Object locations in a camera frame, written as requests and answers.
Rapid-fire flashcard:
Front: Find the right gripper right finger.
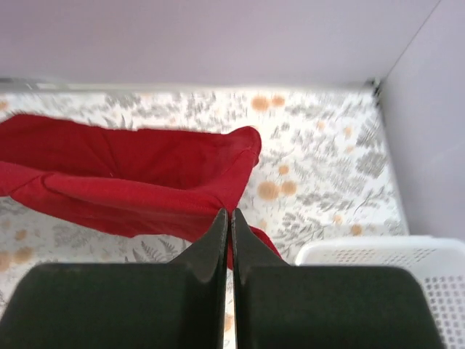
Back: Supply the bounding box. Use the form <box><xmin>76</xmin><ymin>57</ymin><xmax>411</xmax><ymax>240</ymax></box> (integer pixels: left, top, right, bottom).
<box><xmin>230</xmin><ymin>209</ymin><xmax>442</xmax><ymax>348</ymax></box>

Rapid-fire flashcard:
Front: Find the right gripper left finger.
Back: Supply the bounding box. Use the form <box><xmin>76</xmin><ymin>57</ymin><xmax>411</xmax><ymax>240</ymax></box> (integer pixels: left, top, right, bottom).
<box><xmin>1</xmin><ymin>210</ymin><xmax>228</xmax><ymax>348</ymax></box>

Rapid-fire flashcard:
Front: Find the red t-shirt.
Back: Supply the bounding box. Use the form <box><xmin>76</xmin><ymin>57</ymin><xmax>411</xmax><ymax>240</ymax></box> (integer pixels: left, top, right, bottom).
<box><xmin>1</xmin><ymin>113</ymin><xmax>262</xmax><ymax>242</ymax></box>

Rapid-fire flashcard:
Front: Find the floral table mat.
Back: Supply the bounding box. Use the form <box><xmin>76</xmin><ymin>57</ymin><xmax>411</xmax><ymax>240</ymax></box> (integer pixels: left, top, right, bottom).
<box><xmin>1</xmin><ymin>91</ymin><xmax>405</xmax><ymax>327</ymax></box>

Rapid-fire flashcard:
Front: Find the white plastic basket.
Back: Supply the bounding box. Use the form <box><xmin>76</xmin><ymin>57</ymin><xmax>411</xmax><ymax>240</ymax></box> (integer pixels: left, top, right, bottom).
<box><xmin>295</xmin><ymin>236</ymin><xmax>464</xmax><ymax>348</ymax></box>

